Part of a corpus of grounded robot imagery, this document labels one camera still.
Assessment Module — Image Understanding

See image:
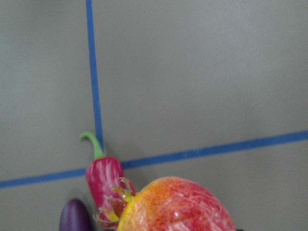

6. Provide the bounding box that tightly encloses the purple eggplant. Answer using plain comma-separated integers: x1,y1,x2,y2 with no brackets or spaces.
59,198,94,231

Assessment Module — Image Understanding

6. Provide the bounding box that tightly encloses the red chili pepper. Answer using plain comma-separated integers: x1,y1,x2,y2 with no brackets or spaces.
80,132,124,222

